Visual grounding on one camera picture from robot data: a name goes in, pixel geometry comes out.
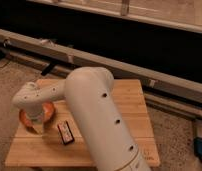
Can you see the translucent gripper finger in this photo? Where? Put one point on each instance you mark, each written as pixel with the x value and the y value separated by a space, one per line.
pixel 38 127

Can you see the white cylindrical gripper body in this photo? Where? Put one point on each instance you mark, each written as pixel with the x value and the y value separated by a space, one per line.
pixel 36 115

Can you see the orange ceramic bowl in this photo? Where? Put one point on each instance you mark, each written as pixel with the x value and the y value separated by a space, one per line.
pixel 49 111

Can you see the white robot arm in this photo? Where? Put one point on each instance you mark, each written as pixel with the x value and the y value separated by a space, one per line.
pixel 87 92

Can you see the wooden table board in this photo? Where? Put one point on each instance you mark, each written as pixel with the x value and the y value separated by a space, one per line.
pixel 31 150

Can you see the blue object on floor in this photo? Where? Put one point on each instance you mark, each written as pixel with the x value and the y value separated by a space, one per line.
pixel 198 147

